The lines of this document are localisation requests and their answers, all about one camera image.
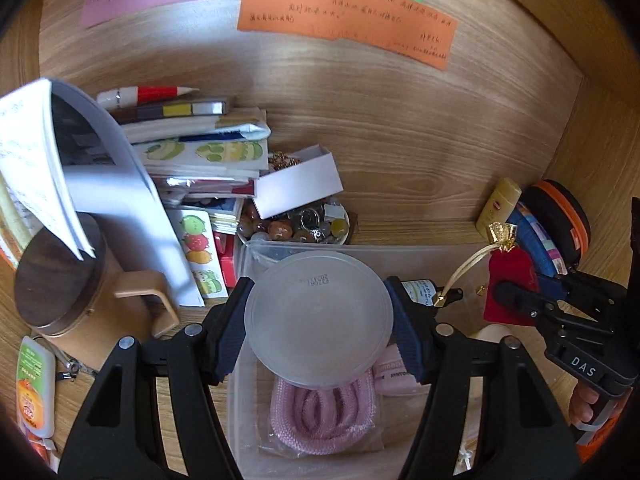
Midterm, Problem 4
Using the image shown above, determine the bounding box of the bundle of pens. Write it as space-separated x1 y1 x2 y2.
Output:
47 340 101 381

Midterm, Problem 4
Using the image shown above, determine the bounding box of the wooden desktop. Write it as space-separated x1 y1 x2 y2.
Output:
0 210 601 480

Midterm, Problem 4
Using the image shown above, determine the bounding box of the round frosted plastic container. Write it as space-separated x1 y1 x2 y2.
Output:
244 251 395 390

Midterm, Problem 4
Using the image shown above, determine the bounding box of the red packet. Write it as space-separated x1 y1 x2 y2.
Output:
212 230 241 288

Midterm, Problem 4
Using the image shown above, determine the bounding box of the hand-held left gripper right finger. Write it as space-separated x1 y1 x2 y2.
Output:
384 275 581 480

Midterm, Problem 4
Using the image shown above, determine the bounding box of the red and white marker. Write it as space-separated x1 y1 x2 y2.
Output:
96 85 200 108

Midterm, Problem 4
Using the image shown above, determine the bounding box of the white tube orange green label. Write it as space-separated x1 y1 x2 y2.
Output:
15 336 57 436

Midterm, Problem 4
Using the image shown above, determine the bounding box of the person's right forearm orange sleeve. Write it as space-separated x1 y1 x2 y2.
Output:
575 410 626 463

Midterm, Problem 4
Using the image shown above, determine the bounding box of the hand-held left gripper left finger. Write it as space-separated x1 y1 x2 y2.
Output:
57 276 256 480

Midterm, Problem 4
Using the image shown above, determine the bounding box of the blue pencil pouch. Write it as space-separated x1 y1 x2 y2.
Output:
507 202 571 291

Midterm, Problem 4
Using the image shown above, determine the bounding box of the orange paper note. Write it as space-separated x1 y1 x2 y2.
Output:
236 0 459 70

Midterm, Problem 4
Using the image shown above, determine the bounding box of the red embroidered pouch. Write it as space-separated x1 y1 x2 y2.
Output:
432 221 541 323

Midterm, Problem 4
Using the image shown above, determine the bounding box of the clear plastic storage box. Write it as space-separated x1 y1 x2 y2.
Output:
232 237 506 480

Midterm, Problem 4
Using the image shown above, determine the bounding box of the black round case orange zipper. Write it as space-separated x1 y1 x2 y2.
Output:
520 179 593 273

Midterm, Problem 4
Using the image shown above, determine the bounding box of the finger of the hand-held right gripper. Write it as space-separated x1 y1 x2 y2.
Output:
562 269 628 311
492 280 568 328

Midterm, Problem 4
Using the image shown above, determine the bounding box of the fruit sticker sheet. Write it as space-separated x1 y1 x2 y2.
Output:
167 207 228 301

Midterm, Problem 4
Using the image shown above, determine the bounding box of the small cream yellow bottle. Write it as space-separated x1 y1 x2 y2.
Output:
475 177 522 236

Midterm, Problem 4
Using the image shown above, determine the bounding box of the small white cardboard box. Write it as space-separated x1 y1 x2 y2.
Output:
252 144 345 220

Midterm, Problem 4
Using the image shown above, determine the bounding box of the orange lip balm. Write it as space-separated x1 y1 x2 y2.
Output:
27 435 55 463

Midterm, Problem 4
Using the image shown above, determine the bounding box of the white folded paper sheet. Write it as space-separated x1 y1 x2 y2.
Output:
0 77 206 307

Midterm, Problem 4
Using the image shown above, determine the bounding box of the stack of books and packets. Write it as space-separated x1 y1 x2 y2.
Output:
107 95 273 201

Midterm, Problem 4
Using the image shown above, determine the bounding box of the person's right hand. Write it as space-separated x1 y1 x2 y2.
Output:
567 380 601 426

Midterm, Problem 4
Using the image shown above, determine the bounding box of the pink rope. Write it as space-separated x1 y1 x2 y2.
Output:
257 365 386 458

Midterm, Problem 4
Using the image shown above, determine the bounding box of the wooden shelf board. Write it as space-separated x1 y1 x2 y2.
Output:
460 0 640 91

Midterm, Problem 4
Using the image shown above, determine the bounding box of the brown ceramic mug with lid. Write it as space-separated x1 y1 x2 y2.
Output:
14 212 180 376

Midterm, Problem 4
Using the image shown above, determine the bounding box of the small dark bottle white label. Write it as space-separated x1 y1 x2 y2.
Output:
400 277 463 308

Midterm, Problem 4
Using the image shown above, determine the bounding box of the pink packet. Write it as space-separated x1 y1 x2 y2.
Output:
372 342 431 397

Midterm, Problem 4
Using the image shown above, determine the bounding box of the white bowl of beads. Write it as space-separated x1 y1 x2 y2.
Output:
236 199 351 246

